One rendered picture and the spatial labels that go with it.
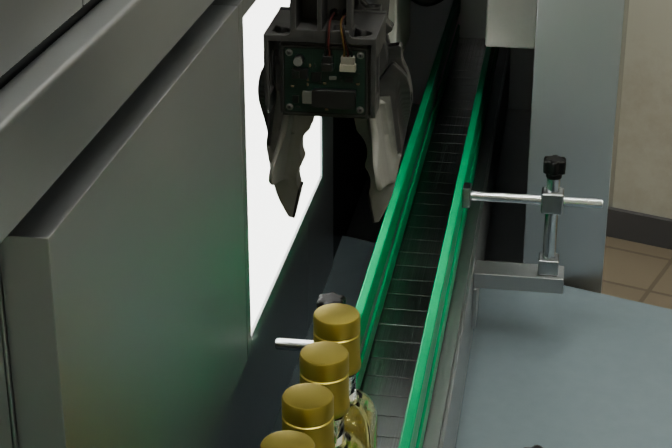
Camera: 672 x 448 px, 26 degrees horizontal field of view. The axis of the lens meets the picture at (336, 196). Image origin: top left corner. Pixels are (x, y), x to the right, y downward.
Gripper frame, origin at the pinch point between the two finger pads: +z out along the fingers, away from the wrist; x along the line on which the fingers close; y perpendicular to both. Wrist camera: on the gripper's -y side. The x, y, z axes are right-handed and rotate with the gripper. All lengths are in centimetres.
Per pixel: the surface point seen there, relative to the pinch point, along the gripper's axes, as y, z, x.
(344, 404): 6.5, 12.6, 1.6
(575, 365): -68, 50, 21
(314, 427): 13.0, 10.5, 0.5
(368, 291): -42, 29, -2
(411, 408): -19.9, 28.8, 4.1
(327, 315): 0.4, 9.1, -0.5
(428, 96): -104, 29, -1
